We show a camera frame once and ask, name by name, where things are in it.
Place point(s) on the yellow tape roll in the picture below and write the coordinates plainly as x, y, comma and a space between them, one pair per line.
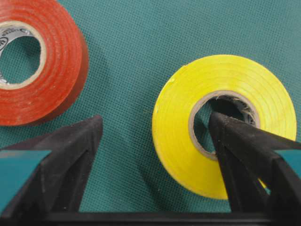
228, 83

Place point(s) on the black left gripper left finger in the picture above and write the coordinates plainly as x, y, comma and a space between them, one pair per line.
48, 173

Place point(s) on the red tape roll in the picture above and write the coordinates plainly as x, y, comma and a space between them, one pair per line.
63, 68

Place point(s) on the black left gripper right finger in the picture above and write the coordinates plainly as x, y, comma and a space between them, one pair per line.
257, 178

